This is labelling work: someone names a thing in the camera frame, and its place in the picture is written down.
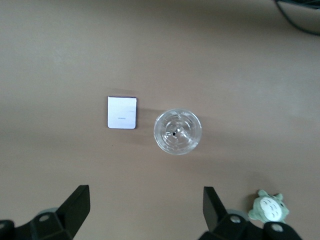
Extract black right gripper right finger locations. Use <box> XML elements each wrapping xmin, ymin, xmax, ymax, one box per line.
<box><xmin>199</xmin><ymin>186</ymin><xmax>305</xmax><ymax>240</ymax></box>

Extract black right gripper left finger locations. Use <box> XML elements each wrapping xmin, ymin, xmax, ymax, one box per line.
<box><xmin>0</xmin><ymin>184</ymin><xmax>91</xmax><ymax>240</ymax></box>

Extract lilac phone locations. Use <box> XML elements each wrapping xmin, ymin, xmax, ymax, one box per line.
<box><xmin>107</xmin><ymin>95</ymin><xmax>139</xmax><ymax>130</ymax></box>

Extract grey-green totoro plush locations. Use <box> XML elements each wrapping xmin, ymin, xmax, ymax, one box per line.
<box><xmin>247</xmin><ymin>189</ymin><xmax>291</xmax><ymax>224</ymax></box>

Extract clear plastic cup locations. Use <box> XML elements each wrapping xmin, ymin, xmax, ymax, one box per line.
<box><xmin>153</xmin><ymin>107</ymin><xmax>202</xmax><ymax>157</ymax></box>

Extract thick curved black cable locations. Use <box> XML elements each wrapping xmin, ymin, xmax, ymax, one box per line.
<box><xmin>273</xmin><ymin>0</ymin><xmax>320</xmax><ymax>36</ymax></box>

